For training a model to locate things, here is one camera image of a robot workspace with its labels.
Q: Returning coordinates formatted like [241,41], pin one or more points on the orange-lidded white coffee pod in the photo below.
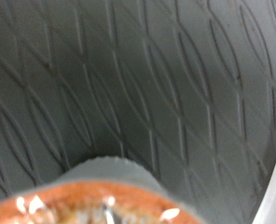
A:
[91,202]

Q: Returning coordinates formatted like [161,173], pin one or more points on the white two-tier turntable shelf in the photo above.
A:
[144,77]

